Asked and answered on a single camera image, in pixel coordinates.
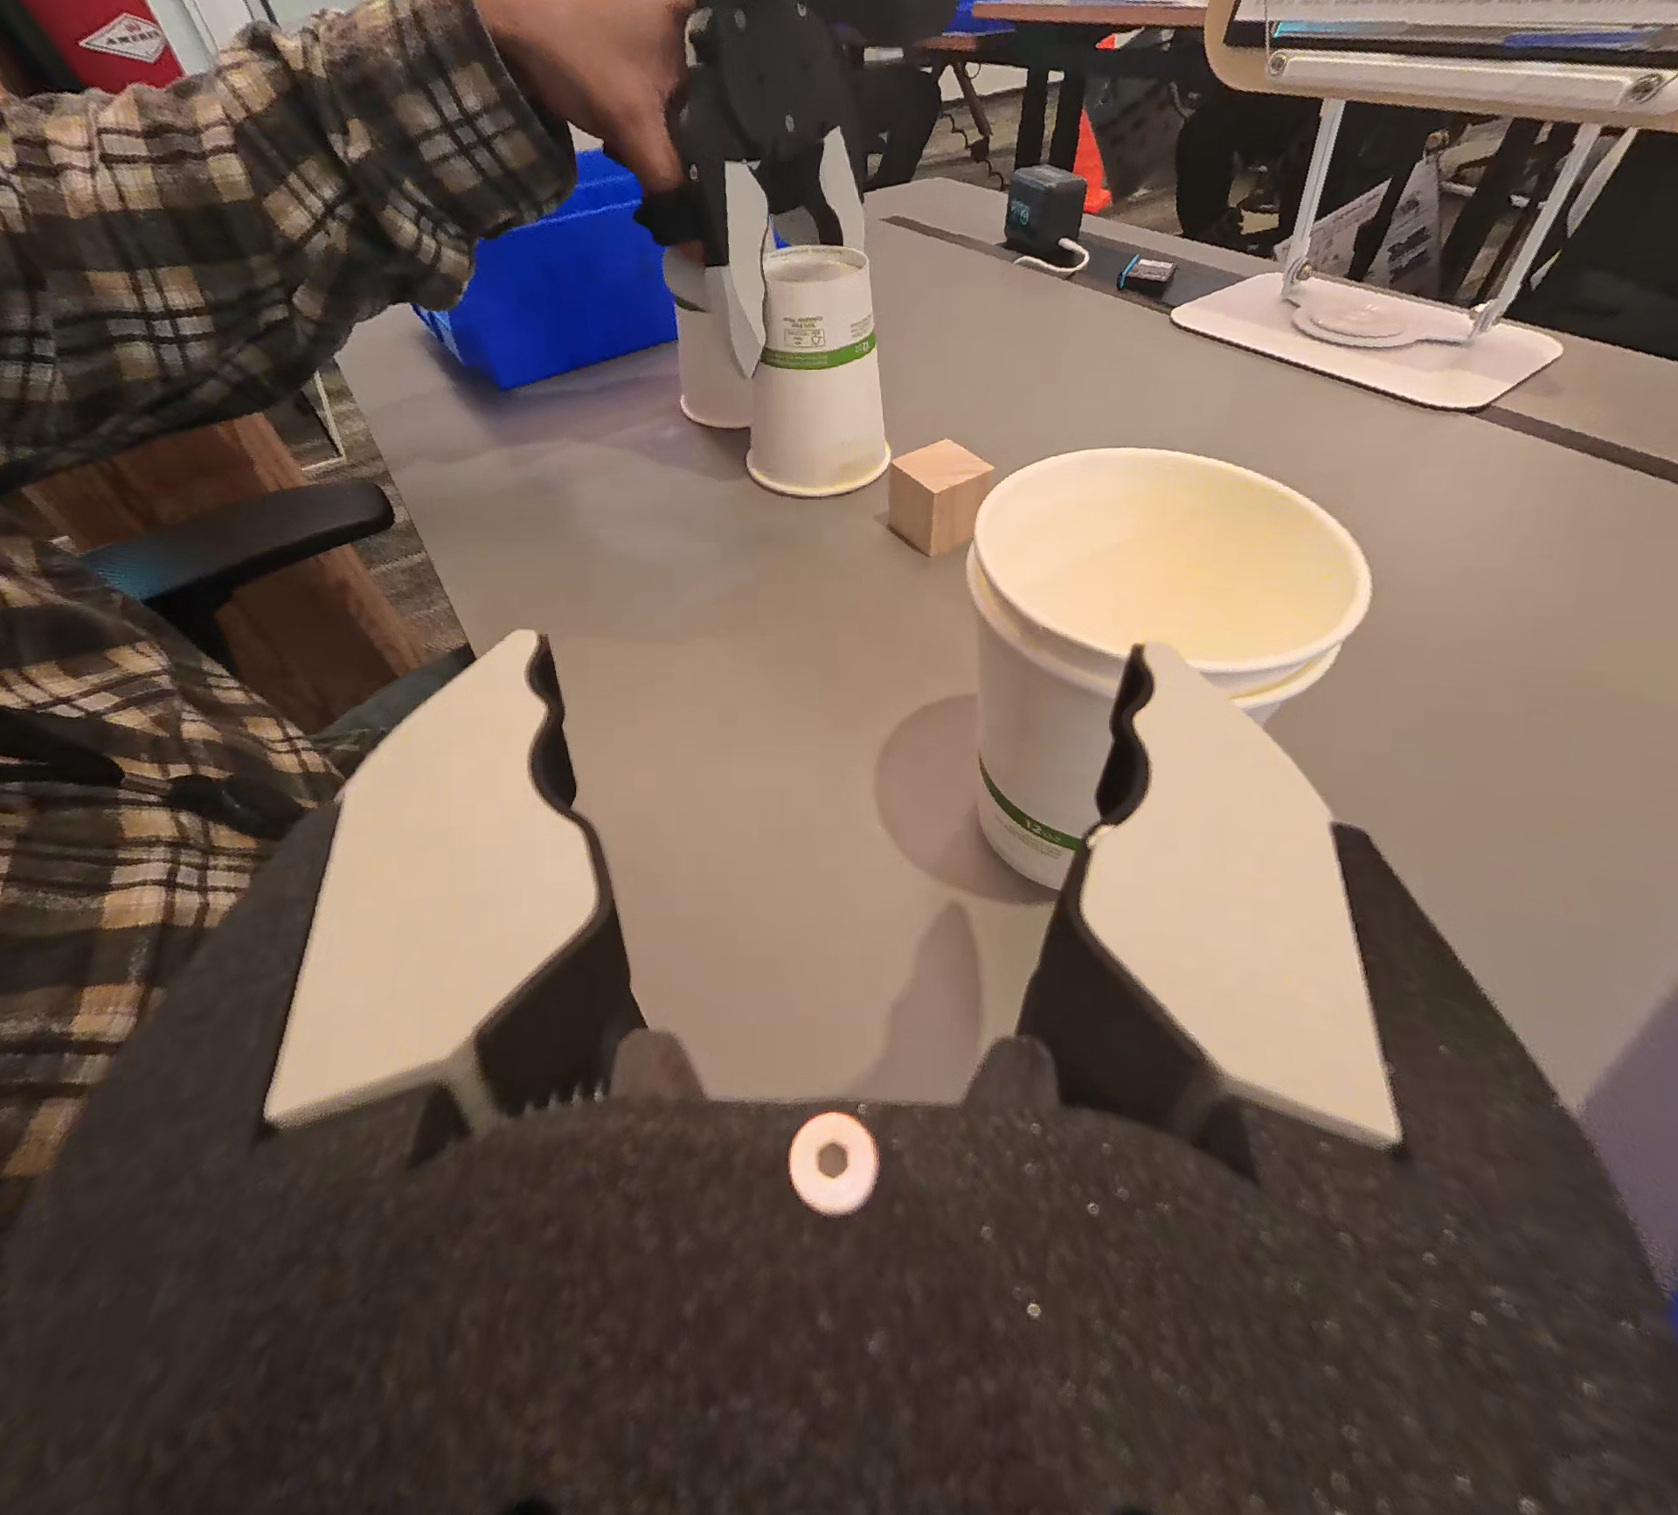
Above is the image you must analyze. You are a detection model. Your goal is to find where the person in plaid shirt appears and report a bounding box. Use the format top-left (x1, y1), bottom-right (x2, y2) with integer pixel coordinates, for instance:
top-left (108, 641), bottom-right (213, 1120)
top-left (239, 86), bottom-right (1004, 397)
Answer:
top-left (0, 532), bottom-right (349, 1177)

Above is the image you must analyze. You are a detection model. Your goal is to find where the wooden cube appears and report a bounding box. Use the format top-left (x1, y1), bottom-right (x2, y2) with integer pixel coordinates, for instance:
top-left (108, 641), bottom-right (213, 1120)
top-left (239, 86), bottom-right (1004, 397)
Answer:
top-left (889, 440), bottom-right (995, 557)

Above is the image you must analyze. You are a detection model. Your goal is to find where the wooden pillar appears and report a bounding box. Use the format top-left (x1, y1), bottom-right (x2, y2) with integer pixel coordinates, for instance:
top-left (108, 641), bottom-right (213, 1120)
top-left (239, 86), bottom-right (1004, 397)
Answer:
top-left (13, 415), bottom-right (434, 730)

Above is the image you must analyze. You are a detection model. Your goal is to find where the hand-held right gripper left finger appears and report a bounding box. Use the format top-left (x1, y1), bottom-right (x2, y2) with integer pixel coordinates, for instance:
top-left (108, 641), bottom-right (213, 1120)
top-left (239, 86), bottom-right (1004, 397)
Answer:
top-left (262, 627), bottom-right (632, 1129)

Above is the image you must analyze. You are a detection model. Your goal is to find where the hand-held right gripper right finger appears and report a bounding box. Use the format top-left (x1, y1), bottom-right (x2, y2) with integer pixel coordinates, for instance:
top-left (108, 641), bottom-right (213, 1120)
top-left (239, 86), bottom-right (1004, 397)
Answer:
top-left (1019, 641), bottom-right (1404, 1152)

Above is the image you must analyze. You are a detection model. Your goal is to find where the white paper cup green band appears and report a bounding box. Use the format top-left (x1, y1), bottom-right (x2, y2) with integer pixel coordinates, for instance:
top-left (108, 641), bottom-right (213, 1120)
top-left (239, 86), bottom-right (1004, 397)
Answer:
top-left (672, 243), bottom-right (761, 430)
top-left (972, 448), bottom-right (1373, 677)
top-left (967, 544), bottom-right (1349, 894)
top-left (744, 247), bottom-right (893, 498)

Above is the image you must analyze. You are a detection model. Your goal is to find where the person's left forearm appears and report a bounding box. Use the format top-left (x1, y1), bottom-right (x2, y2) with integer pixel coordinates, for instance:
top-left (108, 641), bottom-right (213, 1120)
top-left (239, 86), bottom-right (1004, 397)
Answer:
top-left (0, 0), bottom-right (578, 492)

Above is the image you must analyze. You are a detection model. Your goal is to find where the orange traffic cone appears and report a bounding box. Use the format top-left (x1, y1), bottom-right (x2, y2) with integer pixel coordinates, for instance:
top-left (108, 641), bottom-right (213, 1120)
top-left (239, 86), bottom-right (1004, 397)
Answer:
top-left (1074, 34), bottom-right (1115, 211)

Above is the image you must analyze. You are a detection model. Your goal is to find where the black battery charger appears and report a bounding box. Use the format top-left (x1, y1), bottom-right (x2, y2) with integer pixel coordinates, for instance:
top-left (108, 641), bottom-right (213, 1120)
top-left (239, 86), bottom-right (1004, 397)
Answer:
top-left (1007, 163), bottom-right (1089, 247)

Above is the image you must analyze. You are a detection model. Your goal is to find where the black office chair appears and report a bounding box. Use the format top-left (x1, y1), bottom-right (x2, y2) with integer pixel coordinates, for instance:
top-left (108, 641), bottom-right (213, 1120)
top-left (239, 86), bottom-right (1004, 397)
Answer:
top-left (78, 479), bottom-right (396, 664)

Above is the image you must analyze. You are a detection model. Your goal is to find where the blue plastic bin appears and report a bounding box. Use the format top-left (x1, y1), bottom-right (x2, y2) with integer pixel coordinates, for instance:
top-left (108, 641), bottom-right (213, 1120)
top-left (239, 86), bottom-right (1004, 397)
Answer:
top-left (413, 148), bottom-right (788, 393)

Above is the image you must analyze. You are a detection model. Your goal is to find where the person's left hand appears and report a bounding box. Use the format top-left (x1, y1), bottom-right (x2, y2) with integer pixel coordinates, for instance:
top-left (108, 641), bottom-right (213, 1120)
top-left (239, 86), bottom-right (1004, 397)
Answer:
top-left (473, 0), bottom-right (696, 200)

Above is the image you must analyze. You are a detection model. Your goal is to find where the printed pamphlet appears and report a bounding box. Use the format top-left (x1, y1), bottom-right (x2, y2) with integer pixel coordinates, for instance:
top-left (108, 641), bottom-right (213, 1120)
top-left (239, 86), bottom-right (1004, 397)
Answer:
top-left (1303, 157), bottom-right (1443, 299)

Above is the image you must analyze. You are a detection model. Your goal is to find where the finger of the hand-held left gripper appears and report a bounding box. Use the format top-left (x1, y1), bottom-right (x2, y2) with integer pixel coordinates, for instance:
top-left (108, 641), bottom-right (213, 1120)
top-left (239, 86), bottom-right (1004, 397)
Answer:
top-left (774, 132), bottom-right (867, 251)
top-left (720, 162), bottom-right (774, 379)

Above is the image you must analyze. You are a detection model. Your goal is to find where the wooden-top desk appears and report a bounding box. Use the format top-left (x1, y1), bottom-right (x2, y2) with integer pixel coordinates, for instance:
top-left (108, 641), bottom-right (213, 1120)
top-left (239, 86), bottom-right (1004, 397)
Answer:
top-left (919, 0), bottom-right (1214, 179)

